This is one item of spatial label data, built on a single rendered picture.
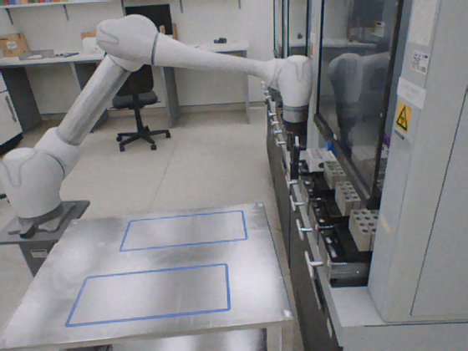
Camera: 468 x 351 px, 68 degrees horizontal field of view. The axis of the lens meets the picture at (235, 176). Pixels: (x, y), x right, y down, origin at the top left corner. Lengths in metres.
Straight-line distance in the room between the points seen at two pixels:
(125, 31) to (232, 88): 3.73
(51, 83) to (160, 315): 4.81
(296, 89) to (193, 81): 3.71
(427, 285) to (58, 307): 0.79
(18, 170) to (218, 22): 3.70
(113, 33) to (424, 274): 1.02
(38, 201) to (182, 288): 0.72
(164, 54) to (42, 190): 0.63
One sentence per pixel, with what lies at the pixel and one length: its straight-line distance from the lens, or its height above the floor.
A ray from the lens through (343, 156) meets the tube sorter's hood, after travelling 0.99.
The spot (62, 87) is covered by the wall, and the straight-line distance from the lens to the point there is 5.36.
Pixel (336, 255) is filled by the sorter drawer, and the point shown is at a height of 0.82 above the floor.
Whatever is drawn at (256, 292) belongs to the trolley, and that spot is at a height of 0.82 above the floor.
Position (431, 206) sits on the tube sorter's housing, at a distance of 0.72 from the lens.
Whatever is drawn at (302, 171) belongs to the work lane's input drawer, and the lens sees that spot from 1.29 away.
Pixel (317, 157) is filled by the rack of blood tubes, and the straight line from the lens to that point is 1.29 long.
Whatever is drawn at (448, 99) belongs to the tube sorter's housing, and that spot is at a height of 1.24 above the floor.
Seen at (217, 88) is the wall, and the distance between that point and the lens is 4.81.
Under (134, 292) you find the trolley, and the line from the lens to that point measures 0.86.
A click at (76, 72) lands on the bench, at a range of 4.50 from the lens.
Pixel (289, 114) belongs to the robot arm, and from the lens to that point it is 1.21.
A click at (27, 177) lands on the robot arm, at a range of 1.35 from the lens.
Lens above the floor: 1.40
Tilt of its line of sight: 28 degrees down
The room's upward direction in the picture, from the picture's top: 4 degrees counter-clockwise
